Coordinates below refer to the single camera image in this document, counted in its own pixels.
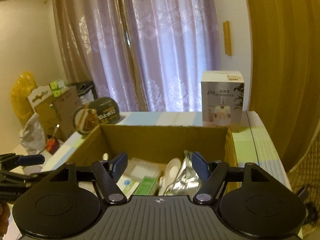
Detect silver foil pouch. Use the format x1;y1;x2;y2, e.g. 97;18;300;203
164;150;202;198

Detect clear packaged white pad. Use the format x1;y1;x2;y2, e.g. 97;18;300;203
124;158;162;181

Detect white speckled spoon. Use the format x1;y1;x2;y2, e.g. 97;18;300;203
158;158;181;196

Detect green tall medicine box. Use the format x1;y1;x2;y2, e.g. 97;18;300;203
133;177;159;196

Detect white square night light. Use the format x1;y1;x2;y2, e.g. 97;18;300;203
103;153;109;161

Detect person's left hand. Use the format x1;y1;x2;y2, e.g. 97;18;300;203
0;202;10;239

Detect crumpled silver plastic bag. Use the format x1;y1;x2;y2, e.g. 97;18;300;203
20;113;46;155

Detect checked tablecloth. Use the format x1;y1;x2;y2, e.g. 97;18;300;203
7;110;292;240

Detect large brown cardboard box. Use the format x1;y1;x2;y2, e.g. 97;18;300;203
67;124;239;198

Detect dark oval noodle bowl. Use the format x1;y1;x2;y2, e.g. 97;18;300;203
73;97;120;135

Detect brown cardboard carton stack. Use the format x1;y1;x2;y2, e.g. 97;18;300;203
27;85;82;141

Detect yellow plastic bag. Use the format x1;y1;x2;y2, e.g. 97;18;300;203
10;71;37;126

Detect white humidifier box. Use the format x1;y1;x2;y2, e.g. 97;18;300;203
201;70;245;132

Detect green tissue packs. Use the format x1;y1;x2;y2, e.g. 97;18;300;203
49;79;69;98

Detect purple sheer curtain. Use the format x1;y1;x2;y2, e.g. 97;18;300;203
53;0;220;112

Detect black cables on floor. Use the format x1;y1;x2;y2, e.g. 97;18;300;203
297;184;320;230

